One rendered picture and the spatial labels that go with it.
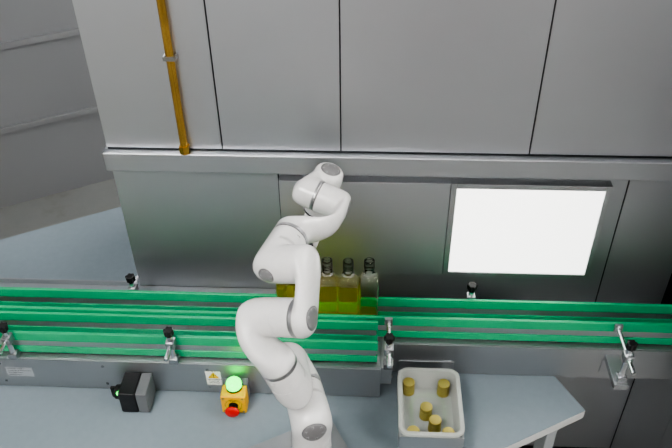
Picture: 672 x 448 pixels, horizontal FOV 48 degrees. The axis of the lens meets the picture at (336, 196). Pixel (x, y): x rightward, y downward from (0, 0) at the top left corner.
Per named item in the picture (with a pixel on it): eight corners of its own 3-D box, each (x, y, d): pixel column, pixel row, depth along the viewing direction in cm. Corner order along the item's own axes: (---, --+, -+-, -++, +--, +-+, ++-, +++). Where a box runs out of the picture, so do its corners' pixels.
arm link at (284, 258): (289, 279, 178) (346, 280, 171) (251, 344, 162) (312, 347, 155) (266, 225, 170) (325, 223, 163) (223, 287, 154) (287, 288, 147)
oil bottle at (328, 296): (338, 318, 224) (337, 266, 211) (337, 333, 219) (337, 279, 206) (319, 318, 224) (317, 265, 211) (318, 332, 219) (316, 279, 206)
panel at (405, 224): (586, 272, 224) (610, 180, 203) (588, 279, 221) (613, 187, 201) (286, 265, 228) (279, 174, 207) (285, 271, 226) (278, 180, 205)
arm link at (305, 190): (329, 197, 177) (292, 182, 178) (318, 230, 183) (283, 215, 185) (349, 166, 189) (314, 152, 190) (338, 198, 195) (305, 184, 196)
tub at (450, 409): (456, 387, 219) (458, 368, 213) (462, 455, 201) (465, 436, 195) (396, 386, 219) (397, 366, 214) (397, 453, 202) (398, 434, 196)
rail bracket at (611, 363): (613, 366, 220) (631, 313, 206) (628, 414, 207) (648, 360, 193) (597, 366, 220) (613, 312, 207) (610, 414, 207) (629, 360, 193)
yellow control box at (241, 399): (250, 394, 218) (248, 377, 214) (246, 415, 212) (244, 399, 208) (226, 393, 218) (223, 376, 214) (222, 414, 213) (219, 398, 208)
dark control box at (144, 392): (157, 391, 219) (152, 372, 214) (150, 414, 213) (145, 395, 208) (129, 390, 220) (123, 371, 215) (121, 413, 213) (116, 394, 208)
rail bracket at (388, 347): (393, 337, 217) (394, 306, 209) (393, 384, 204) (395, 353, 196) (382, 336, 217) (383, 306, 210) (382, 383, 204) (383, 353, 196)
